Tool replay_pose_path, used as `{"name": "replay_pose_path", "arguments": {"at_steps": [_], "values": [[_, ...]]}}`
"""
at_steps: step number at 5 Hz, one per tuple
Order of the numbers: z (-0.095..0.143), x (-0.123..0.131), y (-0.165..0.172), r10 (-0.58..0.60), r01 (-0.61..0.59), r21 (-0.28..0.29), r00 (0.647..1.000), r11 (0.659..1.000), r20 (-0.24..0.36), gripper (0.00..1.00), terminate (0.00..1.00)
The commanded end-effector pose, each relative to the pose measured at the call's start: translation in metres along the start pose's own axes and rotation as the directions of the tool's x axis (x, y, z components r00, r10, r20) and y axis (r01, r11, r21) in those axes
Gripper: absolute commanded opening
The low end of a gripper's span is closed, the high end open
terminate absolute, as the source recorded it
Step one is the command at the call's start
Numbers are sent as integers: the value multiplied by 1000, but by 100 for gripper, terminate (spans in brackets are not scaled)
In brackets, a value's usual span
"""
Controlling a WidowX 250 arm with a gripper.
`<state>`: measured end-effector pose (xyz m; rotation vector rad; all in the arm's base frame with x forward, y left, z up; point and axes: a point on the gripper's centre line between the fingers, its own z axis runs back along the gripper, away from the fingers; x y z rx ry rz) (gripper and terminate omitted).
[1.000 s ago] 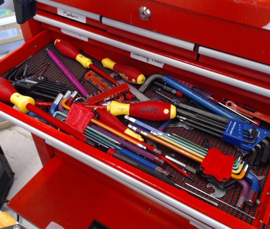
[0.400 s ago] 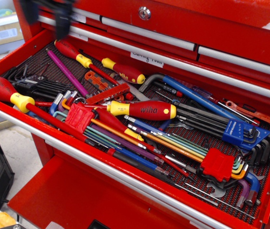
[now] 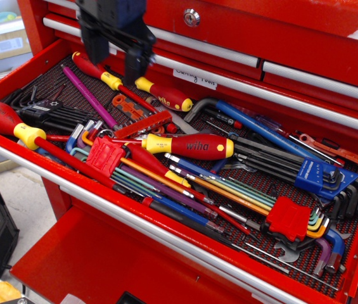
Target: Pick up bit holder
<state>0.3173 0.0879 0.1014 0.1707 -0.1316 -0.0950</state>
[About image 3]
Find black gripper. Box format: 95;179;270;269
75;0;156;85

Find red bit holder strip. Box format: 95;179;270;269
114;110;172;139

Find blue holder black hex set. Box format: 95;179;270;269
229;134;358;219

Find red yellow screwdriver top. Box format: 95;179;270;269
72;51;157;113

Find magenta long hex key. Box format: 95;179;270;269
61;65;120;130

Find cutting tools label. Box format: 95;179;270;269
173;69;217;90

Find chest key lock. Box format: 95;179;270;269
183;8;200;27

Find black torx key set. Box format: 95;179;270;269
1;85;97;133

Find slim red yellow screwdriver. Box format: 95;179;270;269
124;142;252;237

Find left coloured hex key set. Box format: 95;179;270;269
65;119;227;234

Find coloured hex key set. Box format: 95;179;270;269
65;119;227;234
164;153;330;242

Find cardboard box with label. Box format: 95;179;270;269
0;18;31;60

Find small black red screwdriver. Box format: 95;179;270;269
205;108;243;129

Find wiha red yellow screwdriver centre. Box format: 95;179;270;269
113;134;234;160

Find large red yellow screwdriver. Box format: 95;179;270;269
0;102;125;194

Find large blue hex key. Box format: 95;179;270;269
184;98;323;162

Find red tool chest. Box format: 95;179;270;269
0;1;358;303

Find black red drawer liner mat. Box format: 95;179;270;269
0;55;358;298

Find right coloured hex key set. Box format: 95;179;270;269
164;153;330;242

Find yellow object bottom left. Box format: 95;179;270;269
0;281;22;303

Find orange flat wrench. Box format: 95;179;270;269
298;134;358;165

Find large blue purple hex keys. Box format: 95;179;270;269
314;229;345;277

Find long thin steel rod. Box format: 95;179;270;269
230;242;340;291

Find short wiha screwdriver handle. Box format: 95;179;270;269
135;77;193;112

